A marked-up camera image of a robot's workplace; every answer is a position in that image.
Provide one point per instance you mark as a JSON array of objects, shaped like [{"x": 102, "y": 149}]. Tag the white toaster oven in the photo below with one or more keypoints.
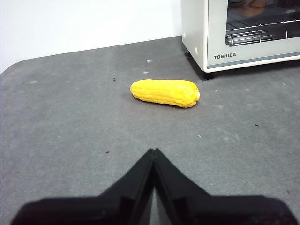
[{"x": 194, "y": 28}]

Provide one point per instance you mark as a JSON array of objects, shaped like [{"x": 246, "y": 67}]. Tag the yellow corn cob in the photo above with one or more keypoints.
[{"x": 164, "y": 92}]

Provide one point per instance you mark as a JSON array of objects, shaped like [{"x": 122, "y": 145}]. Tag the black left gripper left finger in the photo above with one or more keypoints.
[{"x": 93, "y": 211}]

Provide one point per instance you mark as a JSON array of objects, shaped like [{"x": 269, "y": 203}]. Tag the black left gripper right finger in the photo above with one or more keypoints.
[{"x": 222, "y": 211}]

